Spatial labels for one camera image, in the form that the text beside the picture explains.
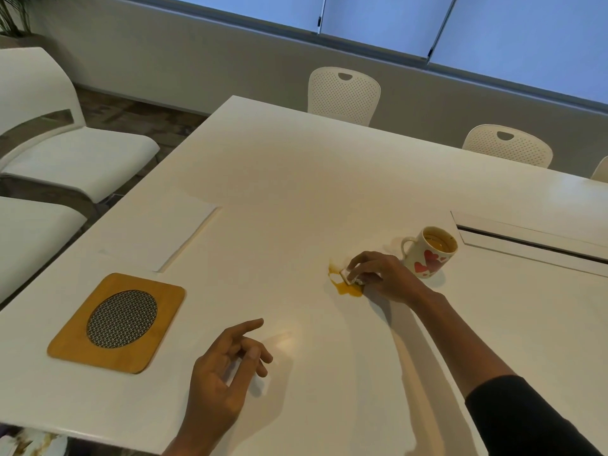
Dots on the white window blind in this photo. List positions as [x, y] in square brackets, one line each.
[247, 9]
[384, 21]
[527, 47]

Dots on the white flat table flap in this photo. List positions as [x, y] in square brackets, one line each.
[166, 227]

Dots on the orange tea spill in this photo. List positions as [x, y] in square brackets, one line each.
[349, 290]

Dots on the orange tea in mug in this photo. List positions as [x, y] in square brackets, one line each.
[439, 239]

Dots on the white chair with curved back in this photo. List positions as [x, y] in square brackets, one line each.
[61, 161]

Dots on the green potted plant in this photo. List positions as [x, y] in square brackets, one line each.
[12, 14]

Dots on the person's left forearm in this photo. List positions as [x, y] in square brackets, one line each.
[194, 446]

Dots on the white chair seat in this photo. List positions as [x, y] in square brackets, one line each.
[28, 232]

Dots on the person's right forearm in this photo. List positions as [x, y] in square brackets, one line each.
[460, 349]

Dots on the white mug with red hearts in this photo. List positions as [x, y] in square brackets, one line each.
[430, 263]

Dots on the person's right hand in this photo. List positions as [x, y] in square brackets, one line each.
[389, 277]

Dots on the person's left hand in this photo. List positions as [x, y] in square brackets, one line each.
[211, 389]

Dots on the wooden trivet with mesh centre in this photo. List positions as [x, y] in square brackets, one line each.
[76, 334]

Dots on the person's right fingers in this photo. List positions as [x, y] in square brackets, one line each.
[363, 261]

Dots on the white tissue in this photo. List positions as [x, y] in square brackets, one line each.
[346, 275]

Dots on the person's left fingers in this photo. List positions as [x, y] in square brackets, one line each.
[237, 333]

